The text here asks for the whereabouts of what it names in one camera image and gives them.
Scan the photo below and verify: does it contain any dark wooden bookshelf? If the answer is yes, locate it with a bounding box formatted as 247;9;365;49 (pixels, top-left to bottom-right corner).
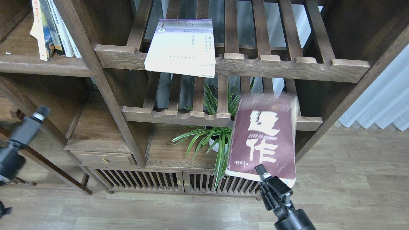
1;0;408;196

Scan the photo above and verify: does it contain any white plant pot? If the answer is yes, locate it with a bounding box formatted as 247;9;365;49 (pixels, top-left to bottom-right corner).
206;135;229;154

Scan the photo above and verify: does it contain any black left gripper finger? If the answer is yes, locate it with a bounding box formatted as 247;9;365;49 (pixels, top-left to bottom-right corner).
9;106;51;149

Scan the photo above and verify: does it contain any white purple paperback book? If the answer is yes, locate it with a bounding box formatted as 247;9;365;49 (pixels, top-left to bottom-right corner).
144;19;216;78

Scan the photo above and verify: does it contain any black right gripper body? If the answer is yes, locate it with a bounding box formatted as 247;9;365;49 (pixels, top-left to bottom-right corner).
273;205;316;230

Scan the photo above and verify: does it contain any green spider plant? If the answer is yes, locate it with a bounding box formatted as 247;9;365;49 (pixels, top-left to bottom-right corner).
168;83;243;189

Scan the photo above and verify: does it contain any thin white upright book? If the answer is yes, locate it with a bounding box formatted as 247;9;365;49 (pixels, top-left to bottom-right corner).
53;0;82;59

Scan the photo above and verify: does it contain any dark spine upright book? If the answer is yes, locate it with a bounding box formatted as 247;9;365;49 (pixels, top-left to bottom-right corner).
40;0;65;56

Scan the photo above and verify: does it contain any white curtain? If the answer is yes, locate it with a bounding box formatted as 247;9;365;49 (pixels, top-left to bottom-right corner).
338;46;409;131

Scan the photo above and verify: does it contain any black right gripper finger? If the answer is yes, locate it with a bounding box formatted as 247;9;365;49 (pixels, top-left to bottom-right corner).
260;189;277;211
255;164;293;207

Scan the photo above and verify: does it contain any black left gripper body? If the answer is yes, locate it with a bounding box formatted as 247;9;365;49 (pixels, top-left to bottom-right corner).
0;142;26;186

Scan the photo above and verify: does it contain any maroon thick book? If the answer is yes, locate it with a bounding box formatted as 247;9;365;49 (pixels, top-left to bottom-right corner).
225;92;299;188

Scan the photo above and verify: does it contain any green yellow paperback book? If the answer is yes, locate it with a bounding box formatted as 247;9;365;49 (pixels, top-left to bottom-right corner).
30;0;55;61

